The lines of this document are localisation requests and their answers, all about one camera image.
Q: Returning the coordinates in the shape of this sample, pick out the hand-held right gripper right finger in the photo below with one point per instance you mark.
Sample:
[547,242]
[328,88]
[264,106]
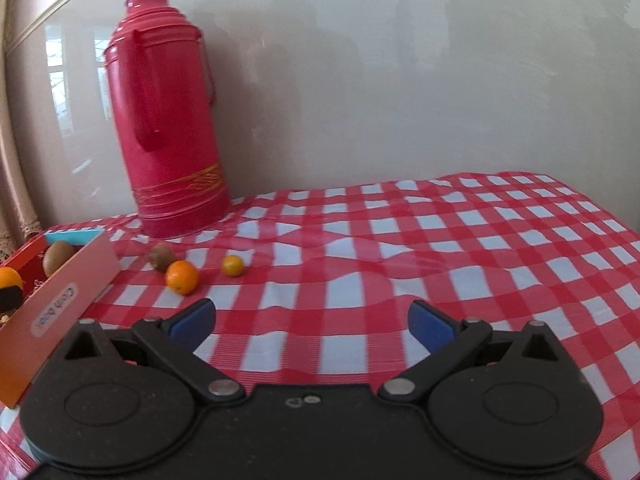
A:
[431,326]

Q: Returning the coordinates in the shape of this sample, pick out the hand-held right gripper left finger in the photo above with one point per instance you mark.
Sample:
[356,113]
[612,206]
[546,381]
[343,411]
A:
[192,324]

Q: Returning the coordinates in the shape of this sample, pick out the colourful cardboard box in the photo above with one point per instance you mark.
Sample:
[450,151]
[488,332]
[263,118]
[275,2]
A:
[60,310]

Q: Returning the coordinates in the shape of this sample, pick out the large brown kiwi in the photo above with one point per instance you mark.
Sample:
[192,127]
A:
[57,256]

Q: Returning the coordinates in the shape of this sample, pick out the dark round fruit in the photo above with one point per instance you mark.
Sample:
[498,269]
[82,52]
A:
[10,297]

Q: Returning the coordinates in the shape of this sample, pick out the large orange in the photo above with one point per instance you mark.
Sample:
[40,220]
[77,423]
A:
[9,277]

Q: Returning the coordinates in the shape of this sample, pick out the medium orange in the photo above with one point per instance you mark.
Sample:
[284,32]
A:
[182,277]

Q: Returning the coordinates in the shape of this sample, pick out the small orange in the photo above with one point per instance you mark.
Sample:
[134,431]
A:
[232,265]

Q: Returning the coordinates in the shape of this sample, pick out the red white checkered tablecloth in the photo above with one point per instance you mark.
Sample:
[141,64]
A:
[400,260]

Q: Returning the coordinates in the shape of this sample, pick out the small brown kiwi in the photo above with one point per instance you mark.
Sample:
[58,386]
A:
[162,255]

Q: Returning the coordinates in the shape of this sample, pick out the red thermos flask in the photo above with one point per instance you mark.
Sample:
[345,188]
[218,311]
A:
[165,135]

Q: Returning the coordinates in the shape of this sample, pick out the beige lace curtain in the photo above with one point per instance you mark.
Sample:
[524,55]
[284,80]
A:
[10,200]

